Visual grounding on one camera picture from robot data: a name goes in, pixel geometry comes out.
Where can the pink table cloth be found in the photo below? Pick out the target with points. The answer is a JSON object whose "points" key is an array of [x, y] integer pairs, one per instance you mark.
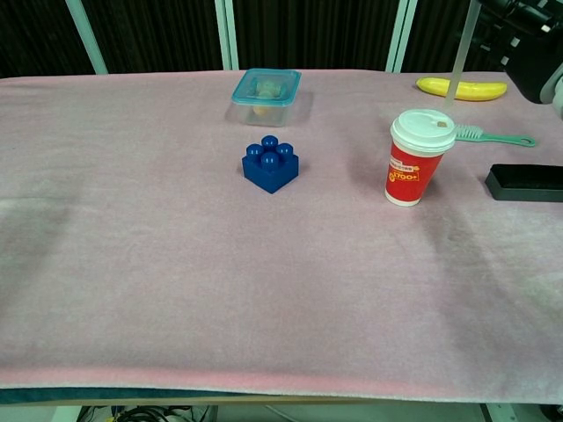
{"points": [[220, 264]]}

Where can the beige toy in container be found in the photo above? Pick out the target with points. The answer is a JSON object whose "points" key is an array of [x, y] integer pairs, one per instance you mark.
{"points": [[266, 90]]}

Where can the clear container with blue lid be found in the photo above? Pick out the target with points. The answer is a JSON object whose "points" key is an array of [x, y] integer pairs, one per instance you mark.
{"points": [[246, 94]]}

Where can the black rectangular box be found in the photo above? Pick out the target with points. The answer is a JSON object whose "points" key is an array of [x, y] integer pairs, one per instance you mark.
{"points": [[528, 184]]}

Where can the blue building block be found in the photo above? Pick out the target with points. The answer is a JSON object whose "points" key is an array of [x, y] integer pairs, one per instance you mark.
{"points": [[270, 171]]}

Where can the white frame post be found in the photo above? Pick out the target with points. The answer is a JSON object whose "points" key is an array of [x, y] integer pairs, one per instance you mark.
{"points": [[228, 35], [401, 35], [88, 39]]}

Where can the yellow toy banana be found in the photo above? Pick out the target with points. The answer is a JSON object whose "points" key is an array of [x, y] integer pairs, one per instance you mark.
{"points": [[479, 90]]}

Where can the red paper cup white lid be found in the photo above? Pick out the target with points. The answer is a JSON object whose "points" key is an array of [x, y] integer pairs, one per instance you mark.
{"points": [[411, 171]]}

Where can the translucent straw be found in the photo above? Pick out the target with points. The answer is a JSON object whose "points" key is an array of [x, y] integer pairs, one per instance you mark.
{"points": [[459, 57]]}

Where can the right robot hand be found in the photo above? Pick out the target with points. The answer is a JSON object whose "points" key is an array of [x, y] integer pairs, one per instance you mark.
{"points": [[532, 61]]}

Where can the green hairbrush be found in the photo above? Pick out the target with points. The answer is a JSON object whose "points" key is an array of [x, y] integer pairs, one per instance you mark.
{"points": [[492, 138]]}

